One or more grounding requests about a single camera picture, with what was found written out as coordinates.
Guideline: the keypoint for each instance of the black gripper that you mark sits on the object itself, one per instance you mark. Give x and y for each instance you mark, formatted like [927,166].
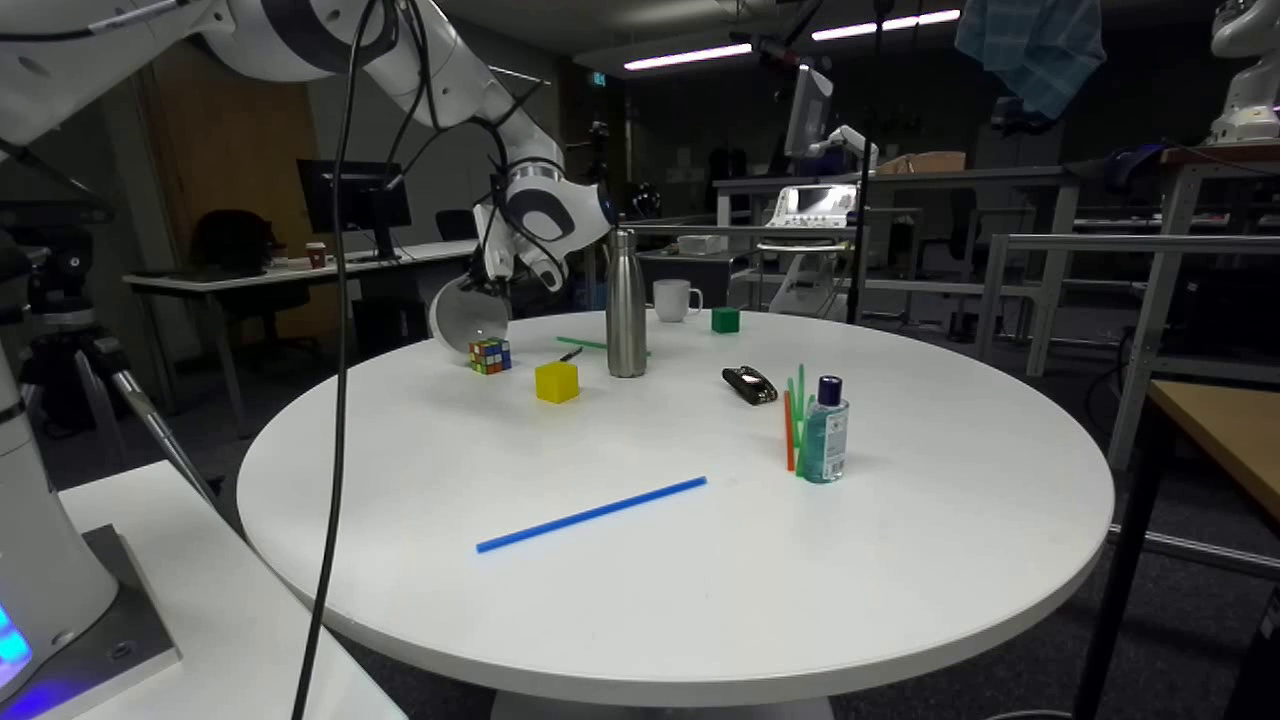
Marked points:
[496,264]

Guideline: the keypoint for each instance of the white ceramic bowl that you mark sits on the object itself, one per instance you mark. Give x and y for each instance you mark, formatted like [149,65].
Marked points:
[464,313]

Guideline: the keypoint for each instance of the small rubik's cube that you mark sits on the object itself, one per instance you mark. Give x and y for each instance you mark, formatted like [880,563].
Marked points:
[490,359]

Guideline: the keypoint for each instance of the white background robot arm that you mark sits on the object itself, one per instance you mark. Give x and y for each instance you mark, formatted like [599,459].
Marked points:
[1250,35]

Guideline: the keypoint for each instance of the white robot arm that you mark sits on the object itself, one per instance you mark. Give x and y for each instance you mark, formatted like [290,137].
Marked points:
[67,55]

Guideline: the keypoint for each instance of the yellow cube block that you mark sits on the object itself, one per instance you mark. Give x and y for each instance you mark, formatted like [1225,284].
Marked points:
[557,383]

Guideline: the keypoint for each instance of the green cube block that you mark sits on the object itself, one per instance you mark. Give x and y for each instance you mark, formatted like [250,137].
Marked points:
[726,323]

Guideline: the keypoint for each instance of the stainless steel water bottle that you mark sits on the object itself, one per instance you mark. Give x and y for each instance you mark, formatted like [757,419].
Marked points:
[627,309]

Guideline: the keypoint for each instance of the black computer monitor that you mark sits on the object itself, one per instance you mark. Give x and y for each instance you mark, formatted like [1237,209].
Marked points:
[357,199]

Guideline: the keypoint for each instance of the white ceramic mug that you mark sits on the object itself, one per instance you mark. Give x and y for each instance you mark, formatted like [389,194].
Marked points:
[675,297]

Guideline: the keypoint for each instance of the black brush head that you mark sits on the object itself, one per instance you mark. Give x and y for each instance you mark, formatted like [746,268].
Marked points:
[751,384]

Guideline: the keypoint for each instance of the blue straw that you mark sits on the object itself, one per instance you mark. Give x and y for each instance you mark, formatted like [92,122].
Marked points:
[590,514]

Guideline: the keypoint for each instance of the orange straw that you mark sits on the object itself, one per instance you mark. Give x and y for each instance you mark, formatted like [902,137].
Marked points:
[791,427]

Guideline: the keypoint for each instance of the green straw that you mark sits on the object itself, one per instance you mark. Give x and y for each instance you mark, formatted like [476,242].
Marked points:
[800,419]

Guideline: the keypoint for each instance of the blue sanitizer bottle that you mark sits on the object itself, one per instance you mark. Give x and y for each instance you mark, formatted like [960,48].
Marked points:
[827,435]

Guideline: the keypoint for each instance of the blue hanging cloth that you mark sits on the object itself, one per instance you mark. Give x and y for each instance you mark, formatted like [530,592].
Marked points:
[1038,48]

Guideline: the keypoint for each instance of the wooden side table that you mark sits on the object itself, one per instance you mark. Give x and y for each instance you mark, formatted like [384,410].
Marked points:
[1237,431]

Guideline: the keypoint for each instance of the black camera tripod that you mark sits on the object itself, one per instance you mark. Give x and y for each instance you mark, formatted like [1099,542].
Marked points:
[157,431]

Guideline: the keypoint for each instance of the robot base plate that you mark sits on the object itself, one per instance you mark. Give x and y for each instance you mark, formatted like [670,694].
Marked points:
[73,616]

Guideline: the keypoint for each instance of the metal frame workbench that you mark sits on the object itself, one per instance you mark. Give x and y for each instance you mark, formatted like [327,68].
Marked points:
[1165,249]

